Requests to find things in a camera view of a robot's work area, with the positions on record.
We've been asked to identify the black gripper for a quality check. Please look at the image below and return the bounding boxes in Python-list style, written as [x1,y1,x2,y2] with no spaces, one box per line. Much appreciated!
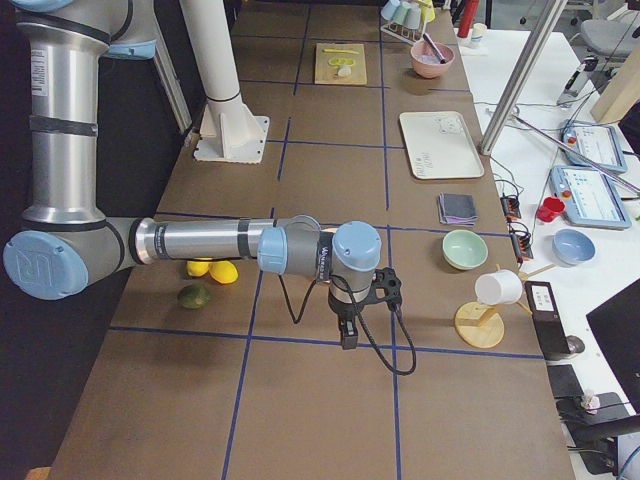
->
[329,277,371,350]

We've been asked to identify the yellow lemon left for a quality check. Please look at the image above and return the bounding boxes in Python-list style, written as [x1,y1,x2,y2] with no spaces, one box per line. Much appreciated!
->
[186,259,212,278]

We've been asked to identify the wooden mug stand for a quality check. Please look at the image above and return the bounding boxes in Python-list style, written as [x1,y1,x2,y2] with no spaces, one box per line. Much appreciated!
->
[454,264,555,349]

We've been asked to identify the aluminium frame post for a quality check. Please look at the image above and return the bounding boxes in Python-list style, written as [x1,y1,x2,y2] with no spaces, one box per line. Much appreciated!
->
[479,0,567,156]

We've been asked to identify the far teach pendant tablet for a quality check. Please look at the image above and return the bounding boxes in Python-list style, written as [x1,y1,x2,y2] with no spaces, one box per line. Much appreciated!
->
[560,120,627,174]

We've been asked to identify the orange black connector strip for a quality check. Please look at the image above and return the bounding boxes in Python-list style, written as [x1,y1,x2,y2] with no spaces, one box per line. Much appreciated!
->
[500,195,534,265]

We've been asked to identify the yellow plastic knife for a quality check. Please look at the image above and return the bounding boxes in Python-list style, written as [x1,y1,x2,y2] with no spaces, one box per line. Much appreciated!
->
[322,48,360,55]

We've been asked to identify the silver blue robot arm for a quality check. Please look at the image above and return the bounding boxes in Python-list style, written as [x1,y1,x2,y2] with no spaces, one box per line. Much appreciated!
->
[3,1,383,349]

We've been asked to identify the long metal reacher stick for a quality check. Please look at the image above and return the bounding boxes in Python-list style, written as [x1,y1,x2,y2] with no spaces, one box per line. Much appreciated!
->
[511,114,639,197]

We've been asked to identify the red cup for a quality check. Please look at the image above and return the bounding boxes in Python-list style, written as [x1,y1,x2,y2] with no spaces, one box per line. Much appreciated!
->
[536,196,566,223]

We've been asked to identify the blue bowl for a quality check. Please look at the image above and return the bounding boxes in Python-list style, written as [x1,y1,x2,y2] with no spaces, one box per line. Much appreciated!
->
[552,229,596,266]

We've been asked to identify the steel black handled scoop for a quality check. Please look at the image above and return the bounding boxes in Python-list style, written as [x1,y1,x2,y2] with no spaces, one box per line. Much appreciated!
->
[422,33,447,64]

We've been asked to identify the lemon slices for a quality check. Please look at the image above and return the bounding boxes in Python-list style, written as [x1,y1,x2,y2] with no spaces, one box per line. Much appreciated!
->
[327,57,355,67]

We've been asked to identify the black device with label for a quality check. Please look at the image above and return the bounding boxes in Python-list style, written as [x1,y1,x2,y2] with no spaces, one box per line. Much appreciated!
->
[524,280,570,361]

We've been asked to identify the paper cup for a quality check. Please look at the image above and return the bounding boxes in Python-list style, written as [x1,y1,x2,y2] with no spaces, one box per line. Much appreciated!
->
[469,22,488,49]

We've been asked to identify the pink bowl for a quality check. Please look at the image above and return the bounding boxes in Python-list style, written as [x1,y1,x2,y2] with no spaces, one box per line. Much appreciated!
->
[410,40,456,79]

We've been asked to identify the white mug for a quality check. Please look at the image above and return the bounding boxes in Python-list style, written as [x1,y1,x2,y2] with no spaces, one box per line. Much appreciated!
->
[474,269,523,306]

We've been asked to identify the white bear tray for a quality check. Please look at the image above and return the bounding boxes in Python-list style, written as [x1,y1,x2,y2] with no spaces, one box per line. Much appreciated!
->
[399,111,484,180]

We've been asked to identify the white steamed bun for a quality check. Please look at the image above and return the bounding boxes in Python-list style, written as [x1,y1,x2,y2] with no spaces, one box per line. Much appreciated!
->
[337,65,352,78]

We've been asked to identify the mint green bowl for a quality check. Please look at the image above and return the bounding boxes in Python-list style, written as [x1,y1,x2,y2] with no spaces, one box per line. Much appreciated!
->
[442,230,489,271]

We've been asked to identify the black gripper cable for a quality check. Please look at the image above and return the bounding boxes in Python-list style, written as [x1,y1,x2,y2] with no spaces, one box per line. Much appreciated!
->
[278,274,417,376]

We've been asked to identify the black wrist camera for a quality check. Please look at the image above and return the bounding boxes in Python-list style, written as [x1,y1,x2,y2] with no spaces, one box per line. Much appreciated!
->
[372,267,402,312]

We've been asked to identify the teach pendant tablet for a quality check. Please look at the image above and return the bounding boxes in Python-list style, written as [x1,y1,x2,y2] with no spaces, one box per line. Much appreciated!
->
[550,166,631,230]
[560,120,627,174]

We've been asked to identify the yellow lemon right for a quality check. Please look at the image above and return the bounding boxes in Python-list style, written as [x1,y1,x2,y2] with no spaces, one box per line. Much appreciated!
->
[208,260,239,285]

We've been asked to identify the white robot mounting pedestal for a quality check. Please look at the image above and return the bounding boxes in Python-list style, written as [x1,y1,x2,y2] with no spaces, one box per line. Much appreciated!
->
[180,0,270,164]

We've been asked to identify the cup rack with pastel cups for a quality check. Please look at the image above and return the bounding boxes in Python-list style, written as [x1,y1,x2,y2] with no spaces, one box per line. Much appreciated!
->
[380,0,436,45]

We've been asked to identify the wooden cutting board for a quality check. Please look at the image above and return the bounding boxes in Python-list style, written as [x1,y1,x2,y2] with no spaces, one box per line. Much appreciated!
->
[314,43,367,86]

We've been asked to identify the near teach pendant tablet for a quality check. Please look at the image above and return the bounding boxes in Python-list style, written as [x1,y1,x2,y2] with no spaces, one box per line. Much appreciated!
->
[550,166,631,230]

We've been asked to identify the green lime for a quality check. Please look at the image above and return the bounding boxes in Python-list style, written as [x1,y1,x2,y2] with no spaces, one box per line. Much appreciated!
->
[177,284,211,310]

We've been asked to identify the yellow lemon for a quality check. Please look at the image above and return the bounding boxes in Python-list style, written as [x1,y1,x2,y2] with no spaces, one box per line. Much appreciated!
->
[208,260,239,285]
[186,259,212,278]

